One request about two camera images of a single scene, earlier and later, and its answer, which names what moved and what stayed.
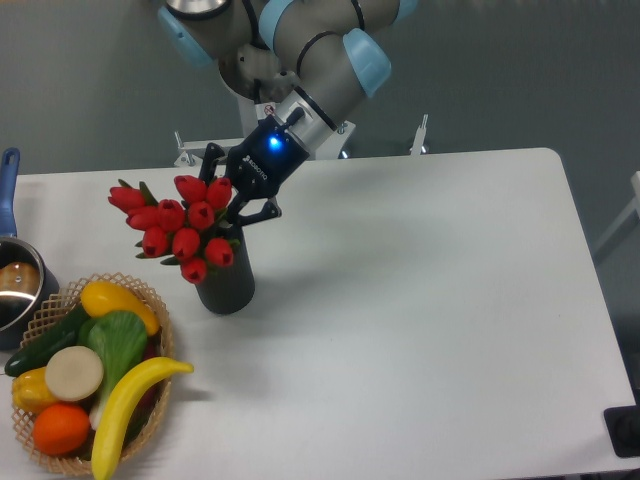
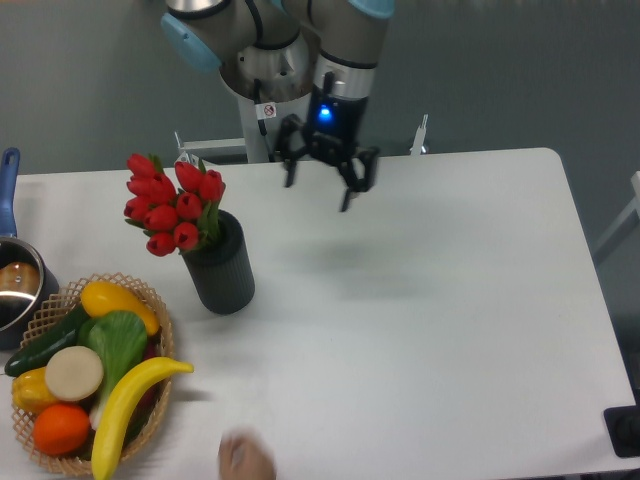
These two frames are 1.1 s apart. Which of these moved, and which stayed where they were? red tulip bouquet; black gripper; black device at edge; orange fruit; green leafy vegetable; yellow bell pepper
Moved: red tulip bouquet; black gripper
Stayed: orange fruit; yellow bell pepper; black device at edge; green leafy vegetable
